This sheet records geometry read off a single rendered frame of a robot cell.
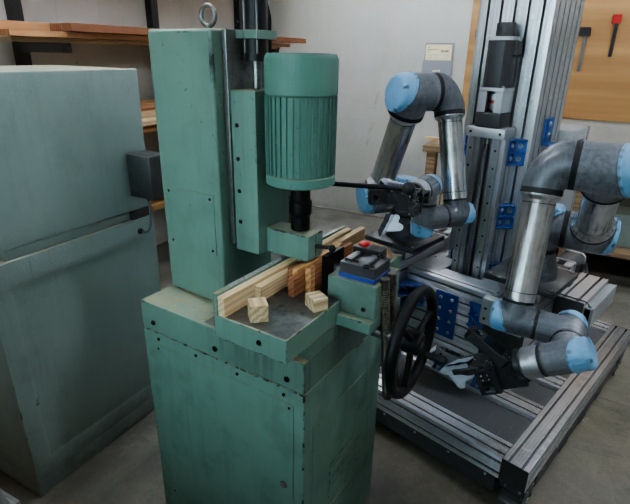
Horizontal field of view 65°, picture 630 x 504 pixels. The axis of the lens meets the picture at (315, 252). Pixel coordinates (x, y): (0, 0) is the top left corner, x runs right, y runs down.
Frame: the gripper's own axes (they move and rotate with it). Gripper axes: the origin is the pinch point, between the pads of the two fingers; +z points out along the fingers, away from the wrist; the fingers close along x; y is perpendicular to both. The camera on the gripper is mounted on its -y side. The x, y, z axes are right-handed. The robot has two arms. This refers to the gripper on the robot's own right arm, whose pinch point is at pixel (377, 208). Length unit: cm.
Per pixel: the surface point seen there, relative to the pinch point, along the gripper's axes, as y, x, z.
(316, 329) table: -0.8, 22.3, 29.3
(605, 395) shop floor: 62, 112, -122
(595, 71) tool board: 20, -31, -314
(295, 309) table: -7.1, 19.0, 28.6
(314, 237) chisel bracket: -11.5, 6.1, 13.0
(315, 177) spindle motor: -8.5, -10.6, 16.6
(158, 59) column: -51, -38, 24
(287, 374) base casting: -6.3, 33.8, 34.0
